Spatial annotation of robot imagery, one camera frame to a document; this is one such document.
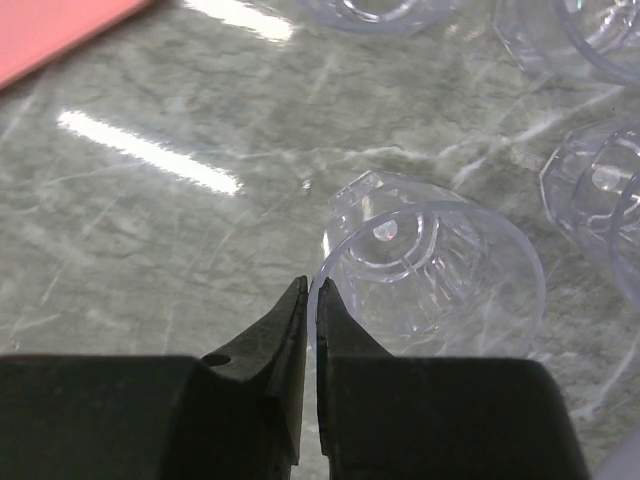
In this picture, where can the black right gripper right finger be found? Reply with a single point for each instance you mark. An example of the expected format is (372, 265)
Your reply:
(387, 417)

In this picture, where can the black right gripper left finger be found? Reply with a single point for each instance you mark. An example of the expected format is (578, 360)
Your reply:
(234, 413)

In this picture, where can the clear faceted glass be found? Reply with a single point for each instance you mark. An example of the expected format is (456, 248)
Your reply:
(586, 40)
(395, 17)
(427, 272)
(590, 191)

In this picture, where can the pink plastic tray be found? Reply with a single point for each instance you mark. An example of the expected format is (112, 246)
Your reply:
(34, 32)

